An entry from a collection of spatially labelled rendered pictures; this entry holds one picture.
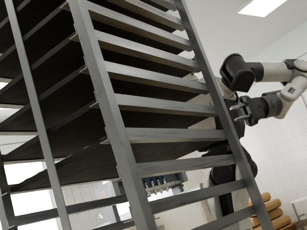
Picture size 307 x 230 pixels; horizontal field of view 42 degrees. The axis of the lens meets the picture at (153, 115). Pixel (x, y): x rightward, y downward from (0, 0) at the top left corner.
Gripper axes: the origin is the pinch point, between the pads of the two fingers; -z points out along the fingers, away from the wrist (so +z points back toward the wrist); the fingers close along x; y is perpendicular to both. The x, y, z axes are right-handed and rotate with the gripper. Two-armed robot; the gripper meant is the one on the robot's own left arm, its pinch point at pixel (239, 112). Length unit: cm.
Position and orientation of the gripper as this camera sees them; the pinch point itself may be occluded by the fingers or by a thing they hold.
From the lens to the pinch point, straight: 155.0
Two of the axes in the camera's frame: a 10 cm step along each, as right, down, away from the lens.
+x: -3.1, -9.1, 2.6
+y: 3.7, -3.7, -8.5
